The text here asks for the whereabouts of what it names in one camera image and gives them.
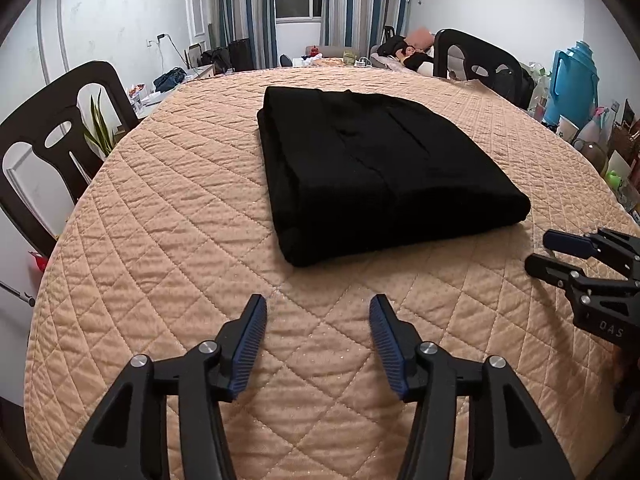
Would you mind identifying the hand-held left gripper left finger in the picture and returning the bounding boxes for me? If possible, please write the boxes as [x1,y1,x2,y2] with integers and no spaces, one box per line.
[57,294,267,480]

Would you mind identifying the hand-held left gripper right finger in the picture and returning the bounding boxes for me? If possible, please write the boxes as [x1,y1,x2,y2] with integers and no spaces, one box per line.
[370,295,576,480]

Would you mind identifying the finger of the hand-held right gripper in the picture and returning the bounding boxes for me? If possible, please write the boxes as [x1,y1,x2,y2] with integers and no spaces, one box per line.
[543,227,640,278]
[525,252,640,298]

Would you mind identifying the black pants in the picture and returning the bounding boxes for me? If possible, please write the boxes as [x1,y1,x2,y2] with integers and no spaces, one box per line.
[256,86,532,268]

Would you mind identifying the white cup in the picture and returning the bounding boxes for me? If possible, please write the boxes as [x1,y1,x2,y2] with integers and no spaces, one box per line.
[556,115,580,142]

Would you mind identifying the beige quilted blanket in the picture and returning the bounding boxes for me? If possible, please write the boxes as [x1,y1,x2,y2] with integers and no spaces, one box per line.
[22,65,640,480]

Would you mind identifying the blue thermos jug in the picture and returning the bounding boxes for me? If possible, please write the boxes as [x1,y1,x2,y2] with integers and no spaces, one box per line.
[544,41,600,126]

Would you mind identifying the black plastic chair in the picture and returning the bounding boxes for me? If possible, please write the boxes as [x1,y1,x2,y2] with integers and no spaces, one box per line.
[433,29,523,106]
[0,61,141,256]

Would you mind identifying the green potted plant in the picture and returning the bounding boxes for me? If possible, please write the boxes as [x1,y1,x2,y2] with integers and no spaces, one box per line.
[82,89,118,156]

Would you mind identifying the dark blue bag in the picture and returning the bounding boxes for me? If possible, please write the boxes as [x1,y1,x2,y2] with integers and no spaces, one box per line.
[152,67,188,92]

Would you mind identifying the striped curtain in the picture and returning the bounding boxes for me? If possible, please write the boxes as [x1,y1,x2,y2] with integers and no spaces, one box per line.
[320,0,413,58]
[207,0,278,71]

